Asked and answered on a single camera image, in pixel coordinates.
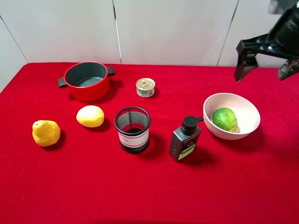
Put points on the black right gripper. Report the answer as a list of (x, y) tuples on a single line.
[(282, 41)]

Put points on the pink bowl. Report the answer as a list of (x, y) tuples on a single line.
[(247, 115)]

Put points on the green lime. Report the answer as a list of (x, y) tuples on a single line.
[(225, 119)]

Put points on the dark pump bottle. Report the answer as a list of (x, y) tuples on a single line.
[(184, 138)]

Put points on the small tin can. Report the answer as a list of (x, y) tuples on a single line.
[(145, 87)]

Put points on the black mesh pen holder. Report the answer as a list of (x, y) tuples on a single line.
[(132, 124)]

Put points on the red cooking pot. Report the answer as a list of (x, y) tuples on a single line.
[(87, 81)]

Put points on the yellow lemon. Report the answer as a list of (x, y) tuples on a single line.
[(90, 116)]

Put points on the red velvet tablecloth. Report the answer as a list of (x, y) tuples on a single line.
[(87, 177)]

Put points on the yellow pear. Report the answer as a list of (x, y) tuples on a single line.
[(45, 132)]

